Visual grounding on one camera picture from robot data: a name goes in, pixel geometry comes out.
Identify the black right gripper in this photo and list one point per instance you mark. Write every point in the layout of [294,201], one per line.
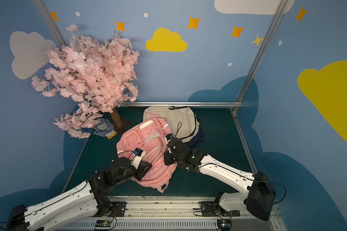
[171,151]

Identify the right green circuit board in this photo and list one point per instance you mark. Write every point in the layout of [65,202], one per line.
[223,225]

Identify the pink artificial blossom tree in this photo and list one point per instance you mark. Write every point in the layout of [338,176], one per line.
[98,76]

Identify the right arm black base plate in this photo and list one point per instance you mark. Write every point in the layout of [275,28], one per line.
[211,209]

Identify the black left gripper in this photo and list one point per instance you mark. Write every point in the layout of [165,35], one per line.
[140,169]

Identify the aluminium right side rail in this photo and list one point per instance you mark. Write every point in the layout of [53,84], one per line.
[245,146]

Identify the pink backpack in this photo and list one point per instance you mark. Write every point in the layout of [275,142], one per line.
[149,136]

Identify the beige and navy backpack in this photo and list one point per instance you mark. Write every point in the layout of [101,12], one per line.
[183,122]

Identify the aluminium corner post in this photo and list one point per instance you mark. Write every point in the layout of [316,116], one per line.
[274,23]
[50,21]

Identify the green circuit board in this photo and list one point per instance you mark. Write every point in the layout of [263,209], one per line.
[103,225]
[223,225]

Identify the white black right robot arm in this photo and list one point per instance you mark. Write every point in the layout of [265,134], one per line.
[255,191]

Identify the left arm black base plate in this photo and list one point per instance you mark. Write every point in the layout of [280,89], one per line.
[117,209]

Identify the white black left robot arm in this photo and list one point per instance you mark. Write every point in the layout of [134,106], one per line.
[89,198]

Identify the left green circuit board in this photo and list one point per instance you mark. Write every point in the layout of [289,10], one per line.
[103,225]

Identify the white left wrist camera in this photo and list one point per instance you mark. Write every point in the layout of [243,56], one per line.
[139,155]

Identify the aluminium back rail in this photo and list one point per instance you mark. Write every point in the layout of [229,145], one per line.
[184,104]

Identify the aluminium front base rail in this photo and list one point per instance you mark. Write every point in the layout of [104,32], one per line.
[174,214]

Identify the aluminium right corner post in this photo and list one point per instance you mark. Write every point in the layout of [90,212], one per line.
[274,23]

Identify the aluminium left corner post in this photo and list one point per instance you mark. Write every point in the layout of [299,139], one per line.
[50,21]

